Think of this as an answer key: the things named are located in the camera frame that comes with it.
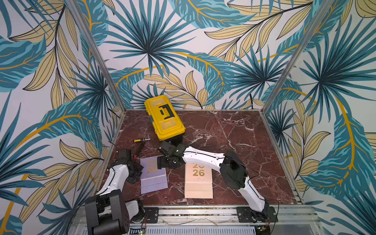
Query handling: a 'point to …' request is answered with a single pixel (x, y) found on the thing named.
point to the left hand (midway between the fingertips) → (142, 174)
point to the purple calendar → (152, 179)
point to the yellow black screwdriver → (139, 140)
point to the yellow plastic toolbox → (166, 124)
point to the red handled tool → (134, 157)
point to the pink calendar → (198, 181)
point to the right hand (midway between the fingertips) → (162, 165)
